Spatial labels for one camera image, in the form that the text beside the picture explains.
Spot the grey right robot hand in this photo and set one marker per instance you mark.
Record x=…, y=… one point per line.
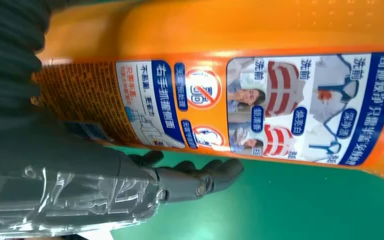
x=79, y=185

